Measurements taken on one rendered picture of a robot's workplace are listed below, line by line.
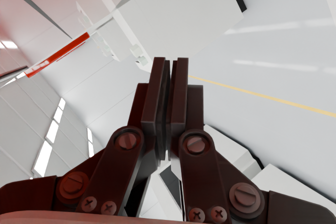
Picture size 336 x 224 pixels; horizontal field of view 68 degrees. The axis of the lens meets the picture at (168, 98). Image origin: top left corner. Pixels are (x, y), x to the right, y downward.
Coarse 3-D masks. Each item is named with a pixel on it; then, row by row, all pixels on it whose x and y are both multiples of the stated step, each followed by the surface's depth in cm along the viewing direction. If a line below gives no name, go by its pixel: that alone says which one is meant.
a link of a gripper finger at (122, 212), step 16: (128, 128) 9; (112, 144) 8; (128, 144) 9; (144, 144) 9; (112, 160) 8; (128, 160) 8; (96, 176) 8; (112, 176) 8; (128, 176) 8; (96, 192) 7; (112, 192) 7; (128, 192) 8; (144, 192) 10; (80, 208) 7; (96, 208) 7; (112, 208) 7; (128, 208) 9
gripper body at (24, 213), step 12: (0, 216) 6; (12, 216) 6; (24, 216) 6; (36, 216) 6; (48, 216) 6; (60, 216) 6; (72, 216) 6; (84, 216) 6; (96, 216) 6; (108, 216) 7; (120, 216) 7
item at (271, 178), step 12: (264, 168) 397; (276, 168) 385; (252, 180) 391; (264, 180) 379; (276, 180) 367; (288, 180) 356; (288, 192) 342; (300, 192) 332; (312, 192) 323; (324, 204) 303
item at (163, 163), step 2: (166, 146) 665; (166, 148) 657; (166, 150) 649; (166, 152) 641; (166, 154) 640; (166, 156) 641; (166, 158) 642; (162, 160) 639; (164, 160) 641; (166, 160) 643; (160, 162) 638; (162, 162) 640; (164, 162) 642; (166, 162) 644; (160, 164) 640; (162, 164) 641; (164, 164) 643; (160, 166) 641; (162, 166) 643; (158, 168) 640; (160, 168) 642; (156, 170) 639; (158, 170) 641; (154, 172) 638; (152, 174) 638
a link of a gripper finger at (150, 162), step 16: (160, 64) 11; (160, 80) 10; (144, 96) 11; (160, 96) 10; (144, 112) 9; (160, 112) 9; (144, 128) 9; (160, 128) 9; (160, 144) 10; (96, 160) 9; (144, 160) 9; (160, 160) 11; (64, 176) 8; (80, 176) 8; (144, 176) 10; (64, 192) 8; (80, 192) 8
